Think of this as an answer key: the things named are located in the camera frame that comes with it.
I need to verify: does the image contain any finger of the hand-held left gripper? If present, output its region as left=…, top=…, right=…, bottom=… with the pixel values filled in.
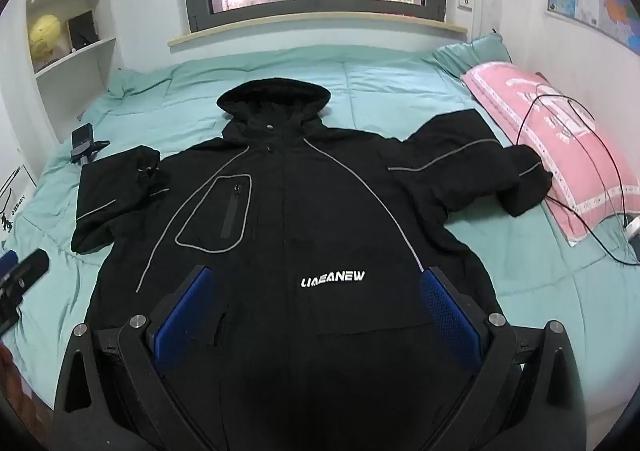
left=0, top=252, right=21, bottom=285
left=0, top=250, right=50, bottom=334

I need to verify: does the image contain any black box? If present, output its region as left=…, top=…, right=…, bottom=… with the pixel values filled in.
left=66, top=10, right=97, bottom=49

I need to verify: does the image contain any black cable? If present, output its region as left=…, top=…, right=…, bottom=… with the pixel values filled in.
left=545, top=196, right=640, bottom=266
left=515, top=81, right=632, bottom=227

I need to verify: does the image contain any pink pillow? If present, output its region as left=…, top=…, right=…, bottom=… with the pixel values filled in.
left=460, top=61, right=640, bottom=247

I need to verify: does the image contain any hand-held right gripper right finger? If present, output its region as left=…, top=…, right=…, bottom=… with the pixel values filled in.
left=419, top=266, right=588, bottom=451

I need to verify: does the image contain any black device with clamp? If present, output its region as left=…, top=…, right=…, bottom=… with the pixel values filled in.
left=71, top=123, right=110, bottom=166

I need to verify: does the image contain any yellow globe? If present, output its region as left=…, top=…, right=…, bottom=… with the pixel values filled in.
left=28, top=15, right=63, bottom=64

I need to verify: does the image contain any mint green pillow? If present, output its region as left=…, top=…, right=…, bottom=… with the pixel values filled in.
left=432, top=33, right=516, bottom=82

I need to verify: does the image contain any light green bed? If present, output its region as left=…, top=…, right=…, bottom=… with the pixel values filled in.
left=2, top=43, right=640, bottom=432

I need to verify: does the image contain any black hooded jacket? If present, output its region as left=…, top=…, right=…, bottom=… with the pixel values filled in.
left=70, top=78, right=553, bottom=451

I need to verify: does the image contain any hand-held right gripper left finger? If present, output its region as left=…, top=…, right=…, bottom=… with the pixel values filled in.
left=52, top=266, right=221, bottom=451

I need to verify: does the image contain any wooden window sill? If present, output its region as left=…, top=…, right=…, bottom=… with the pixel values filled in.
left=167, top=21, right=468, bottom=49

